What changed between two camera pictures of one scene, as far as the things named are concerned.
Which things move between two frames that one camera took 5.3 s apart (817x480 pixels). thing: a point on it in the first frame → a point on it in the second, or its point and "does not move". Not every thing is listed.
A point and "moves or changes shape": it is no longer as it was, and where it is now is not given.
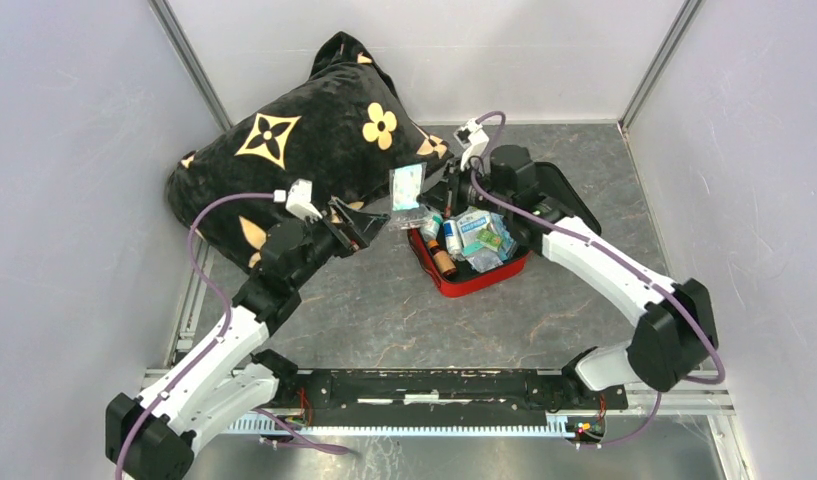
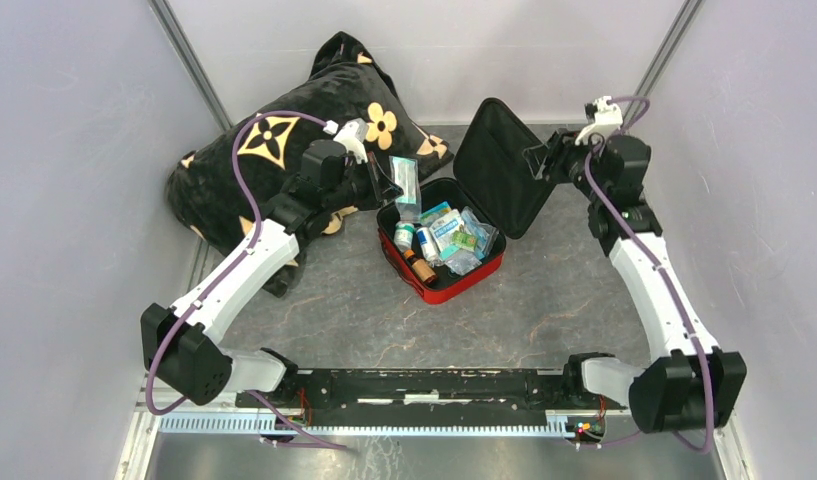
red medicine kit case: x=469 y=249 moves or changes shape
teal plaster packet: x=405 y=185 moves or changes shape
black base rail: x=516 y=395 does not move
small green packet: x=489 y=239 → x=463 y=240
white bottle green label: x=430 y=230 → x=403 y=235
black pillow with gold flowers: x=341 y=131 does not move
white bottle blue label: x=452 y=238 → x=427 y=245
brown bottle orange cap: x=443 y=260 → x=420 y=266
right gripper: x=444 y=195 → x=558 y=149
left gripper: x=357 y=232 → x=382 y=189
